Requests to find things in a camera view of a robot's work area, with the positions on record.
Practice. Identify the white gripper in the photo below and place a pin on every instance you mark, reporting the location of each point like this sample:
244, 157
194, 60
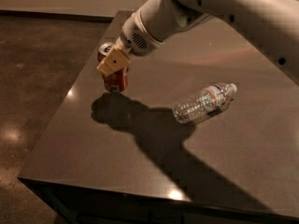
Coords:
135, 38

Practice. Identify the red coke can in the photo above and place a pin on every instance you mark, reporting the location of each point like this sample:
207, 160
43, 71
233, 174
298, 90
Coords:
117, 82

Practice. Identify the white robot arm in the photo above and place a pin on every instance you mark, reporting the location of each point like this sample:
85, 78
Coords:
271, 26

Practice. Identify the clear plastic water bottle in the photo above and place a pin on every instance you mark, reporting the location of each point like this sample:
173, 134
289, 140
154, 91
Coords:
198, 104

